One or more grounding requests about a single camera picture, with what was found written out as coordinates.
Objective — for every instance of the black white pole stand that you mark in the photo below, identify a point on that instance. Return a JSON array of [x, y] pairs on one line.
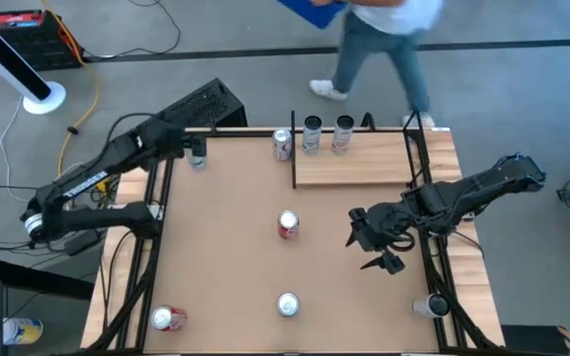
[[8, 59]]

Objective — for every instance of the black power adapter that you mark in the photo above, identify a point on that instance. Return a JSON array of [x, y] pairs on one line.
[[82, 242]]

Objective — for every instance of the red Coca-Cola can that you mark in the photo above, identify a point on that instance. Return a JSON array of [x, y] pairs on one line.
[[166, 318], [288, 220]]

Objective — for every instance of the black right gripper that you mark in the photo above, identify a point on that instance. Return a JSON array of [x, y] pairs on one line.
[[384, 227]]

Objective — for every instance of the black box orange stripes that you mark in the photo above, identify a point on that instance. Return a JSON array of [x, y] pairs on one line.
[[532, 341]]

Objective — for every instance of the person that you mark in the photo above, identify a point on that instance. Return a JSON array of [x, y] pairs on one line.
[[394, 49]]

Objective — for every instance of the black aluminium table frame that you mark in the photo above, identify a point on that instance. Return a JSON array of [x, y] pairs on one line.
[[240, 134]]

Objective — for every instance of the black crate red lid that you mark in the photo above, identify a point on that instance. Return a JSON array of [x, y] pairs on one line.
[[32, 44]]

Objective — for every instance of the black table clamp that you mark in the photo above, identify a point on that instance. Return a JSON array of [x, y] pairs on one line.
[[367, 121]]

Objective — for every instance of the black metal shelf frame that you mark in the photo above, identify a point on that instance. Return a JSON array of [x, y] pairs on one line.
[[293, 163]]

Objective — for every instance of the white yellow can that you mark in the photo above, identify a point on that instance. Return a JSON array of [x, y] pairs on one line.
[[23, 330]]

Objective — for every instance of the tall Celsius can pink print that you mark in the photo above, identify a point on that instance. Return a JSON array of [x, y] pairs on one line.
[[428, 305], [342, 141]]

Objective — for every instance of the tall Celsius can blue print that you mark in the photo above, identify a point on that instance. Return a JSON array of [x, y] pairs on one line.
[[311, 141], [198, 162]]

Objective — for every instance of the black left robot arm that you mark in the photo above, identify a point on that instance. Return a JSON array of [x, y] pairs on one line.
[[117, 153]]

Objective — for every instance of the wooden shelf board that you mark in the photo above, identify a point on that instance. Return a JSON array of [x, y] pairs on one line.
[[364, 168]]

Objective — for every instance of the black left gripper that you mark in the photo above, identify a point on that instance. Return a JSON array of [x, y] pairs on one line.
[[171, 141]]

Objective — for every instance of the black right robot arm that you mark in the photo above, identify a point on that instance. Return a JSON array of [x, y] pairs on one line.
[[488, 188]]

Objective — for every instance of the silver Diet Coke can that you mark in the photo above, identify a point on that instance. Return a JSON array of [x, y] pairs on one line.
[[282, 146], [288, 304]]

